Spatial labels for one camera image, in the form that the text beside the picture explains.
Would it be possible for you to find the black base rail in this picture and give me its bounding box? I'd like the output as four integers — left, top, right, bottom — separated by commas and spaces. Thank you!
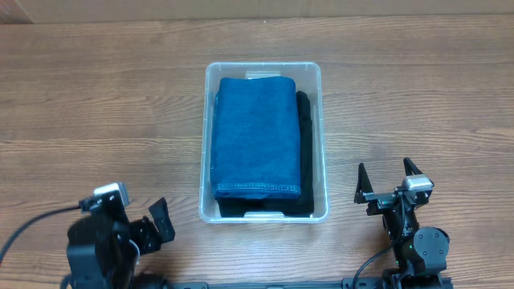
132, 273, 386, 289

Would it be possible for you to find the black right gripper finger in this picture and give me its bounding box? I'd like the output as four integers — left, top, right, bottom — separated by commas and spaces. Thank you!
353, 163, 374, 204
403, 157, 422, 176

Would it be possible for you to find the black garment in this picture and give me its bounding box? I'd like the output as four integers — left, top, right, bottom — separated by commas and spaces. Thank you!
216, 91, 314, 218

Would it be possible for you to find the brown cardboard backdrop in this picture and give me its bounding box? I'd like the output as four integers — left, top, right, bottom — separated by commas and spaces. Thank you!
1, 0, 513, 24

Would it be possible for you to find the clear plastic storage bin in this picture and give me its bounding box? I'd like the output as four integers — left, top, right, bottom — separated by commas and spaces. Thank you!
198, 62, 329, 224

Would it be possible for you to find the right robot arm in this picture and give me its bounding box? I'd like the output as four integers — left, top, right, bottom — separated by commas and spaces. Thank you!
343, 157, 453, 288

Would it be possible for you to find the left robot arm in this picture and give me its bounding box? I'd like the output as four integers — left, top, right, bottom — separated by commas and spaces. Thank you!
60, 192, 175, 289

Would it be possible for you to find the blue denim cloth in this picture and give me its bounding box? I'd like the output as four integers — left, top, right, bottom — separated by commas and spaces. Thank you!
210, 76, 301, 200

